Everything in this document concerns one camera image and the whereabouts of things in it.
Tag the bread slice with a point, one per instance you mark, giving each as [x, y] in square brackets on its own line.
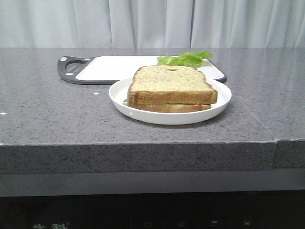
[169, 108]
[162, 84]

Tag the grey white curtain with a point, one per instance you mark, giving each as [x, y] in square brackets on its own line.
[152, 23]

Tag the black appliance control panel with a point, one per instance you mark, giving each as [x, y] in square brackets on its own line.
[218, 210]

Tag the white cutting board black rim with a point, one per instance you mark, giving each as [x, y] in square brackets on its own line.
[105, 70]

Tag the green lettuce leaf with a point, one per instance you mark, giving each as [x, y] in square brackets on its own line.
[189, 59]

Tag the white round plate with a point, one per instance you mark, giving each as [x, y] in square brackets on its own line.
[118, 93]

